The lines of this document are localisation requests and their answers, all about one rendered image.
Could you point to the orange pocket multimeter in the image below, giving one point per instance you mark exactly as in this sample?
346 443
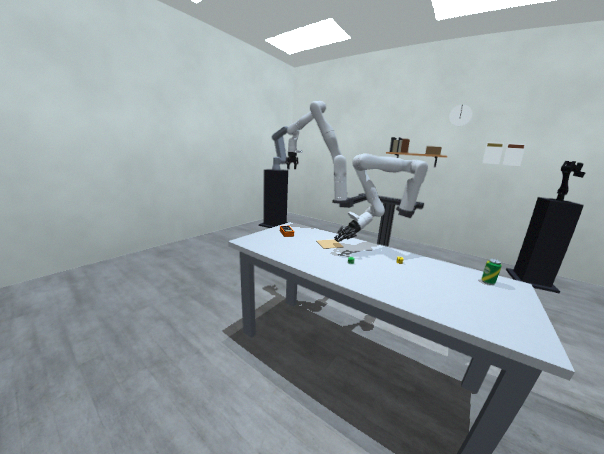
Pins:
287 231

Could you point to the tan square mat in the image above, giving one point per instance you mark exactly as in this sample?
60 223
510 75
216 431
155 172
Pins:
329 243

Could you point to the green drink can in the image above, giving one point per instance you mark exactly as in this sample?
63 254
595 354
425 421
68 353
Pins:
491 271

